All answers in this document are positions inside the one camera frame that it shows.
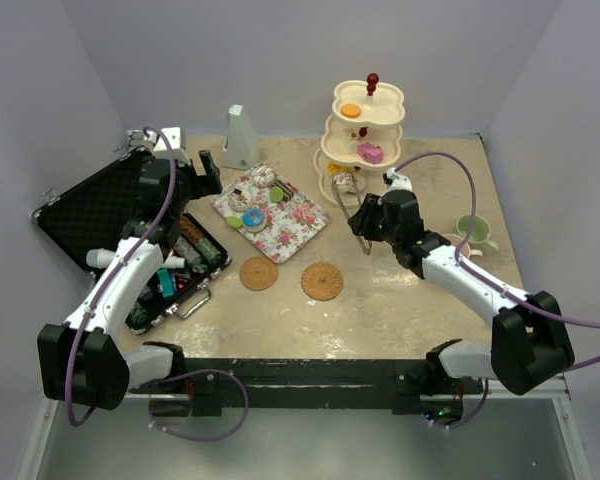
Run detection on metal tongs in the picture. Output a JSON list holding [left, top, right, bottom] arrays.
[[329, 177, 373, 257]]

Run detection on white striped donut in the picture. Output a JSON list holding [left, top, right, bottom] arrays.
[[250, 164, 276, 187]]

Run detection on blue glazed donut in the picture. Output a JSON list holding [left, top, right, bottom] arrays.
[[242, 208, 268, 232]]

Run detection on sprinkled white donut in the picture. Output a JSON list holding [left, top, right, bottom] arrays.
[[331, 171, 356, 194]]

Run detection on pink cake slice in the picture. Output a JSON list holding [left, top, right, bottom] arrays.
[[357, 142, 384, 165]]

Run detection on chocolate striped cake bar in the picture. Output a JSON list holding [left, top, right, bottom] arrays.
[[276, 180, 296, 198]]

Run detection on yellow glazed donut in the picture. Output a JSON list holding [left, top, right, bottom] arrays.
[[327, 162, 347, 175]]

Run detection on cream cake slice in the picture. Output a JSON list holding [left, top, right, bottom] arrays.
[[345, 130, 360, 155]]

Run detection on orange macaron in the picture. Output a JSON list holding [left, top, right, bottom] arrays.
[[340, 103, 361, 118]]

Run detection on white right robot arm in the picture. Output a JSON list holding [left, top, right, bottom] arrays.
[[348, 190, 575, 395]]

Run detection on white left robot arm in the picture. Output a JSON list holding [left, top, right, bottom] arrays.
[[34, 148, 230, 410]]

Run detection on green macaron left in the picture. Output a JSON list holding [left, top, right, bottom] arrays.
[[226, 215, 243, 229]]

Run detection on green macaron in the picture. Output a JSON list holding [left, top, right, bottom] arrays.
[[226, 215, 243, 229], [270, 186, 284, 203]]

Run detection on grey metronome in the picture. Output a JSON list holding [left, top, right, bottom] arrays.
[[222, 104, 260, 171]]

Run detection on orange poker chip stack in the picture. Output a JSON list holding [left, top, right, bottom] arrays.
[[180, 216, 206, 246]]

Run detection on green macaron centre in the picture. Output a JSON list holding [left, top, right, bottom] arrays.
[[270, 186, 284, 203]]

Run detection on green poker chip stack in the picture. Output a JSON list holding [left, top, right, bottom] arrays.
[[194, 237, 223, 264]]

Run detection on pink cup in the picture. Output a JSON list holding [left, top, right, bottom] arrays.
[[443, 233, 483, 259]]

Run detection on black open case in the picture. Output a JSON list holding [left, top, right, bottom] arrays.
[[34, 149, 231, 335]]

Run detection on green cup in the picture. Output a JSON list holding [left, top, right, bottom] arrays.
[[456, 215, 500, 252]]

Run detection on white small bottle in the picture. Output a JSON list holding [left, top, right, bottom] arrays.
[[162, 256, 186, 269]]

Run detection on cream three-tier dessert stand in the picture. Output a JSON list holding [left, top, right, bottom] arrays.
[[313, 72, 406, 210]]

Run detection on floral serving tray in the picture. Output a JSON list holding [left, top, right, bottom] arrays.
[[212, 163, 329, 264]]

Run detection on right woven coaster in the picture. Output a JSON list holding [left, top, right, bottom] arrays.
[[301, 262, 344, 301]]

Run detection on woven coaster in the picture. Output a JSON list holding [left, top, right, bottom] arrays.
[[239, 256, 278, 291], [301, 262, 344, 301]]

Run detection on left woven coaster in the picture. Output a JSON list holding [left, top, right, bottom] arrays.
[[239, 256, 278, 291]]

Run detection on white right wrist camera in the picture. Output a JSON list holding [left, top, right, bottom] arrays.
[[383, 168, 413, 192]]

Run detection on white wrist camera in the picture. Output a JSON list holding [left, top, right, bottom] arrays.
[[153, 127, 189, 167], [383, 168, 413, 192]]

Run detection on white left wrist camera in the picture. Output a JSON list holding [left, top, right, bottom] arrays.
[[153, 127, 189, 167]]

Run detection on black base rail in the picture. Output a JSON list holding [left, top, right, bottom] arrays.
[[135, 358, 483, 416]]

